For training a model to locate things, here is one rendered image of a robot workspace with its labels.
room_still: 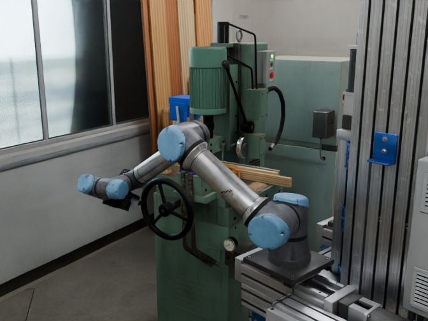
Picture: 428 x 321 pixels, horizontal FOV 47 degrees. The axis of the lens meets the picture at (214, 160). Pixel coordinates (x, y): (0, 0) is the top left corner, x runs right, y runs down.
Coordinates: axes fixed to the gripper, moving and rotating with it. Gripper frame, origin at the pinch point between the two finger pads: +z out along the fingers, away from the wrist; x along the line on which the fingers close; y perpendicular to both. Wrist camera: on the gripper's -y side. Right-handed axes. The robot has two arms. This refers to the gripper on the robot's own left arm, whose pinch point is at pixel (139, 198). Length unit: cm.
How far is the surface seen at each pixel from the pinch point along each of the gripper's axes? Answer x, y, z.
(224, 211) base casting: 29.9, -4.8, 24.3
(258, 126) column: 21, -55, 51
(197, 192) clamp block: 21.5, -9.4, 10.8
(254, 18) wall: -89, -206, 194
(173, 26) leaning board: -103, -146, 105
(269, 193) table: 47, -18, 30
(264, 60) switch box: 26, -83, 30
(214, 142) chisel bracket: 13.8, -36.6, 25.9
